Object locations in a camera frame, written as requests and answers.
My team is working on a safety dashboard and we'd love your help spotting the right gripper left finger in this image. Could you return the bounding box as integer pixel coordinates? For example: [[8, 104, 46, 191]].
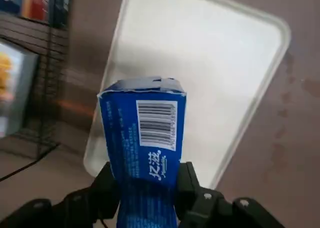
[[4, 162, 124, 228]]

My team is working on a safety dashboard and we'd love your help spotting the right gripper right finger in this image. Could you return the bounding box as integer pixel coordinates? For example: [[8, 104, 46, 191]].
[[174, 161, 279, 228]]

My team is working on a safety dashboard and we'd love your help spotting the blue Oreo cookie box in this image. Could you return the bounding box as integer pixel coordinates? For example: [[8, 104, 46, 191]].
[[96, 76, 188, 228]]

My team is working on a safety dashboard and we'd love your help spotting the white plastic tray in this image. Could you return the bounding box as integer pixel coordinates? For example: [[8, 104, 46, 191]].
[[83, 0, 292, 188]]

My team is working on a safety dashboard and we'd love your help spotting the white Franzzi biscuit box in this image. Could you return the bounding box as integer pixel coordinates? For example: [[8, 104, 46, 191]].
[[0, 39, 40, 138]]

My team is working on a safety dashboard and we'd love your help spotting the blue Chocofello box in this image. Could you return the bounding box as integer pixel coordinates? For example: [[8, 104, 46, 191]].
[[0, 0, 70, 27]]

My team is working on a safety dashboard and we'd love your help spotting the black wire shelf rack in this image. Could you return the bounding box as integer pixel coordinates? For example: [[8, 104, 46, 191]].
[[0, 11, 71, 182]]

